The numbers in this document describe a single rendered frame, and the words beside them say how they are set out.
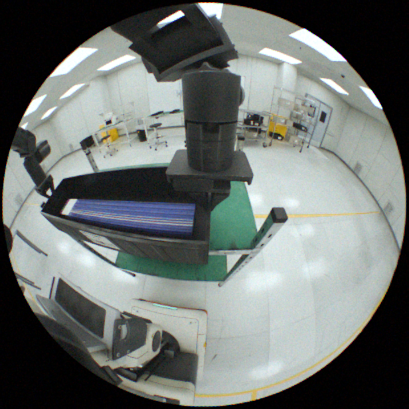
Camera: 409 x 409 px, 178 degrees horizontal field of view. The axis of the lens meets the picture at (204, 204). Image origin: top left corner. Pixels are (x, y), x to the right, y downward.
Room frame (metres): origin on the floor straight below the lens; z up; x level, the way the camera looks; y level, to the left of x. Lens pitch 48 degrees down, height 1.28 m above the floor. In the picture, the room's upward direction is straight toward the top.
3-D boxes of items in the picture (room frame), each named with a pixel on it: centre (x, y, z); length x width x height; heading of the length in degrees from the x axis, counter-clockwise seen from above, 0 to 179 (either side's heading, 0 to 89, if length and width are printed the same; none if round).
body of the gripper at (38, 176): (0.18, 0.56, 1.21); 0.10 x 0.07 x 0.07; 87
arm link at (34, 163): (0.18, 0.56, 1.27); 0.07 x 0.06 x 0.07; 13
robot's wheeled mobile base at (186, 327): (-0.41, 0.31, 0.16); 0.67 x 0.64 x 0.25; 177
